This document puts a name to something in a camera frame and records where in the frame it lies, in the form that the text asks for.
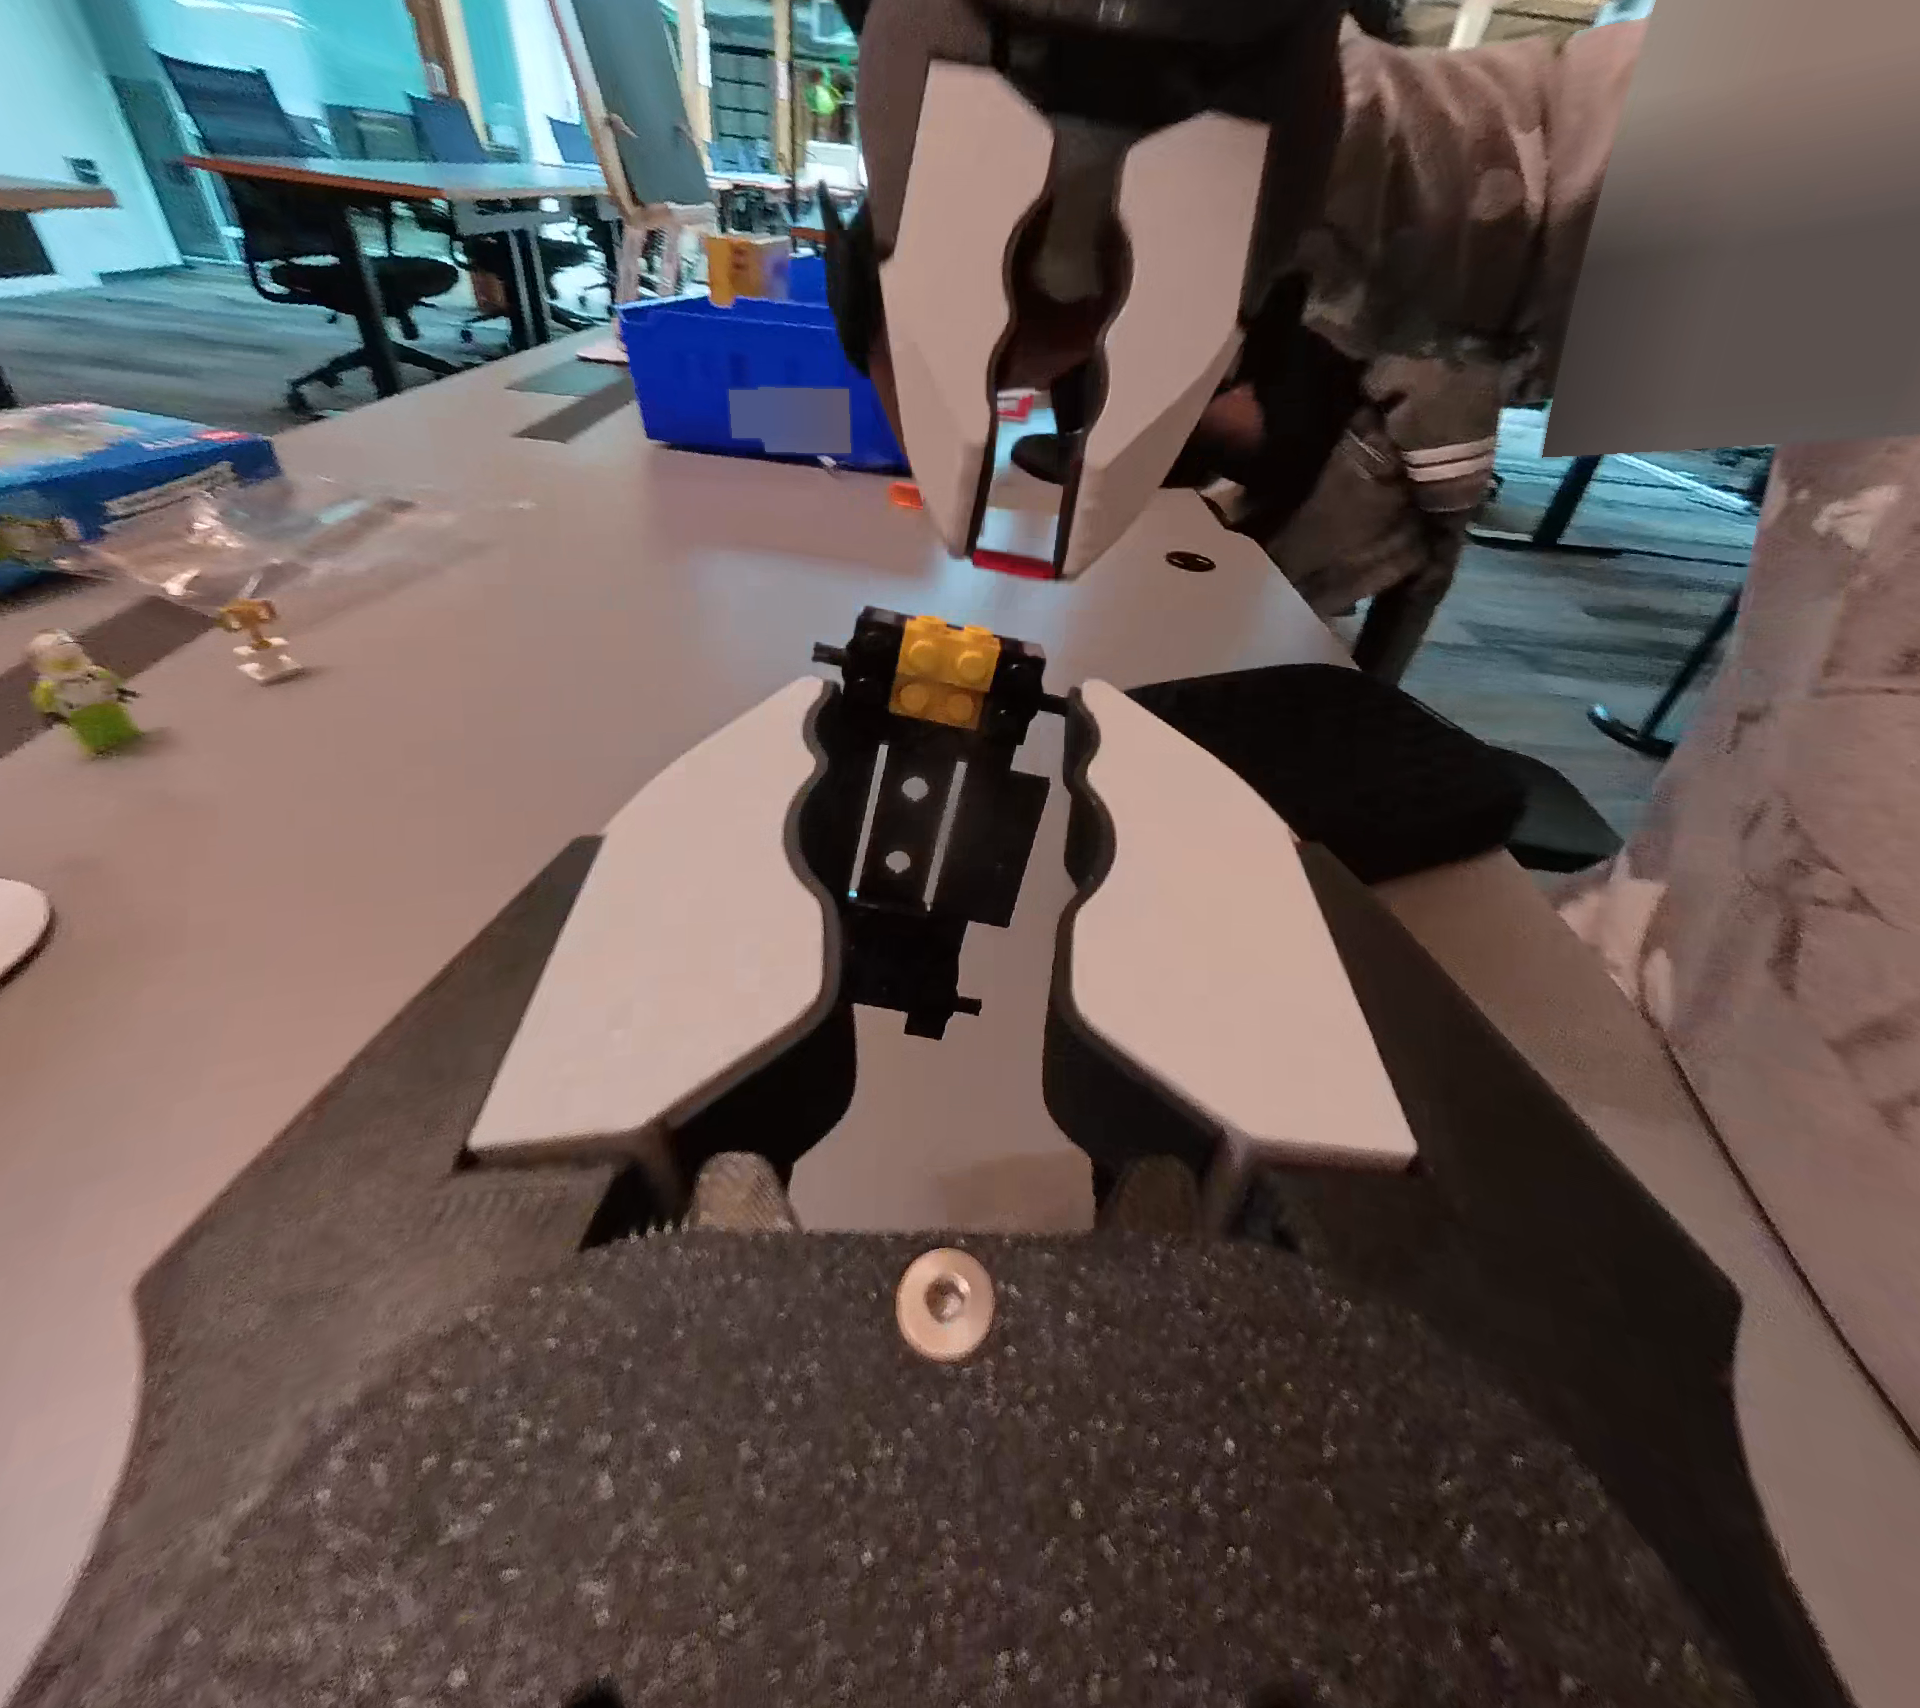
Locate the black round cushion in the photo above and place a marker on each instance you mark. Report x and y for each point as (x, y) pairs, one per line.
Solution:
(1352, 765)

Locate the small red lego piece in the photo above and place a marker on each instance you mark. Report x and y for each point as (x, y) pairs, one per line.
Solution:
(1013, 561)

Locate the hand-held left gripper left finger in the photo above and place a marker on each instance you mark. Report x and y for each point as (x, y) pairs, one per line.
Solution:
(661, 988)

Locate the black office chair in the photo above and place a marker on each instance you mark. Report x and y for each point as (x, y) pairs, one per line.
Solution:
(495, 239)
(284, 178)

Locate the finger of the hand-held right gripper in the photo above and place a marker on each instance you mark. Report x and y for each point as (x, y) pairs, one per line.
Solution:
(960, 269)
(1169, 297)

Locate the black lego chassis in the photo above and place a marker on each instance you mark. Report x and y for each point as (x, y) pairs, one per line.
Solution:
(946, 823)

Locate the small white lego piece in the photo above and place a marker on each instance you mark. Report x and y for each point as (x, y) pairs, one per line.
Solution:
(265, 657)

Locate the blue lego box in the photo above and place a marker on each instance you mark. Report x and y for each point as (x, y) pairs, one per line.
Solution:
(119, 471)

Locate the blue plastic bin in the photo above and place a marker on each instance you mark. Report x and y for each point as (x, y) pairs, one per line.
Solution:
(751, 373)

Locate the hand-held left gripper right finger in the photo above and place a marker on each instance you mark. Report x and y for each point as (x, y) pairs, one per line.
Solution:
(1229, 988)

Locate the white book stand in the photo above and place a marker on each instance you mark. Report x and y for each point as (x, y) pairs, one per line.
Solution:
(19, 929)

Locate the person's grey sweatshirt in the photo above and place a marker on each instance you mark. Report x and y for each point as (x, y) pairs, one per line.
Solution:
(1801, 929)

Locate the small yellow lego piece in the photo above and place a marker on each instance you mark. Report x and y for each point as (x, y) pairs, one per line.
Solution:
(946, 673)

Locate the clear plastic bag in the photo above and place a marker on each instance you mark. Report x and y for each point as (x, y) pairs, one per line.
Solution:
(257, 538)

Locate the brown topped desk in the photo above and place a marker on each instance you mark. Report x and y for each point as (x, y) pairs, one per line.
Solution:
(390, 178)

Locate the lime green lego minifigure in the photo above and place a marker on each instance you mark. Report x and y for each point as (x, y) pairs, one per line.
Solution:
(86, 697)

